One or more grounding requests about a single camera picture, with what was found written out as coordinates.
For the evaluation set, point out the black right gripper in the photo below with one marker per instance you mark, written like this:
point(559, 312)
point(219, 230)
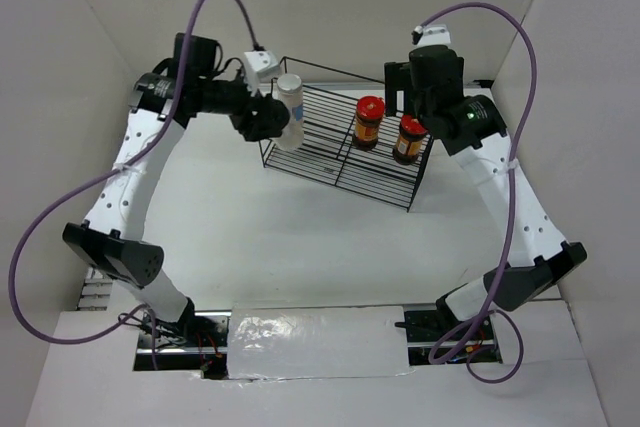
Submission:
point(397, 77)

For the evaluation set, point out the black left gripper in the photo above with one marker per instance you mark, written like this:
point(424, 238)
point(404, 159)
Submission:
point(261, 125)

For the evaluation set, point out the clear jar black lid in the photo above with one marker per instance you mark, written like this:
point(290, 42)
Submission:
point(292, 136)

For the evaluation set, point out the red lid sauce jar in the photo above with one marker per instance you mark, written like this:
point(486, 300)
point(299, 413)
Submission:
point(409, 141)
point(370, 110)

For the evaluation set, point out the clear jar white beads silver lid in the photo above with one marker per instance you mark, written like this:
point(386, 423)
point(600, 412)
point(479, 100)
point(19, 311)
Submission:
point(290, 90)

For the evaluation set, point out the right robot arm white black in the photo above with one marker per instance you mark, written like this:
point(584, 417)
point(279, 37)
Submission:
point(475, 136)

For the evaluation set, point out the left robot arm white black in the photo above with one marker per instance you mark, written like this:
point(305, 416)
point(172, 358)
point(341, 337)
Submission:
point(110, 238)

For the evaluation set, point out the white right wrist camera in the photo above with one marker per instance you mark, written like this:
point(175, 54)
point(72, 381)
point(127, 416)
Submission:
point(430, 35)

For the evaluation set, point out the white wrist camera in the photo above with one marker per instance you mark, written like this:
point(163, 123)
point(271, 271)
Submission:
point(430, 35)
point(260, 67)

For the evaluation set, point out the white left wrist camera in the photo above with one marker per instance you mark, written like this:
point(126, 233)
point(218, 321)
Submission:
point(260, 67)

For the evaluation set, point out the black wire rack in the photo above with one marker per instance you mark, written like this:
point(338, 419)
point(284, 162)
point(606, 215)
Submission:
point(328, 156)

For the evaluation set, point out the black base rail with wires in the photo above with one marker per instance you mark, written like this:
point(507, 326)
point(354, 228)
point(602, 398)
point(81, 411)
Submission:
point(299, 344)

